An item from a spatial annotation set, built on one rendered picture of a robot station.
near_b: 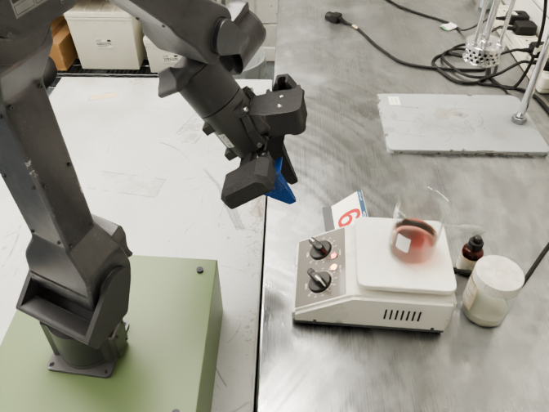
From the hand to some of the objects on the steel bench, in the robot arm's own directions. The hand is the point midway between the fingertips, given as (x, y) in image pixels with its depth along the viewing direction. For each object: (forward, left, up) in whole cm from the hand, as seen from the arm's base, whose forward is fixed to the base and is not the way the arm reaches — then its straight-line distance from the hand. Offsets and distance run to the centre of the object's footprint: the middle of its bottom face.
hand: (278, 174), depth 63 cm
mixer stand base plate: (+32, +40, -16) cm, 54 cm away
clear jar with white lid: (+29, -6, -15) cm, 34 cm away
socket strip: (+53, +73, -15) cm, 92 cm away
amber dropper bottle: (+28, +2, -15) cm, 32 cm away
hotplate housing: (+15, -4, -16) cm, 22 cm away
